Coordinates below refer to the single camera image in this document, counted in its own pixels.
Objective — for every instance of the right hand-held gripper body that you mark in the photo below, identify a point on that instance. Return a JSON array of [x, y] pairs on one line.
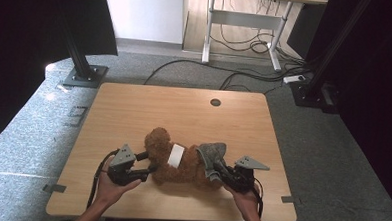
[[244, 179]]

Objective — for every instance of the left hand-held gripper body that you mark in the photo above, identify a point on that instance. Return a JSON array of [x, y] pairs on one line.
[[123, 169]]

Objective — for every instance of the grey knit hat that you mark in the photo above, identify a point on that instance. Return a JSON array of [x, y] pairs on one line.
[[212, 154]]

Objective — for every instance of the brown teddy bear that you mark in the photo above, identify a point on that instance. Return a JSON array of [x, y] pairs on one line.
[[163, 155]]

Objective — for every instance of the person's right hand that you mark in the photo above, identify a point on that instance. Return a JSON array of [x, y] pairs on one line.
[[250, 203]]

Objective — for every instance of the person's left hand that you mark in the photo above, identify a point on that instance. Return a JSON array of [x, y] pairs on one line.
[[108, 191]]

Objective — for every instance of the grey tape strip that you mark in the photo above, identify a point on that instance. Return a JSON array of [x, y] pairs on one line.
[[54, 188], [287, 199]]

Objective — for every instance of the grey floor tape square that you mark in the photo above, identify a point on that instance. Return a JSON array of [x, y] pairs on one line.
[[73, 116]]

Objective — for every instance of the black metal stand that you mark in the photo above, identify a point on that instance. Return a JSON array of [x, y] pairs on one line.
[[313, 94], [82, 70]]

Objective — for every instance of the white power strip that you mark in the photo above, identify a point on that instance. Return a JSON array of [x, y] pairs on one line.
[[293, 79]]

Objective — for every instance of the white-framed wooden desk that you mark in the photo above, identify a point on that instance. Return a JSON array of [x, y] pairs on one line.
[[244, 20]]

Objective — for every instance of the black curtain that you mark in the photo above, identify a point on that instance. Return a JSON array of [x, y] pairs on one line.
[[20, 32], [378, 98]]

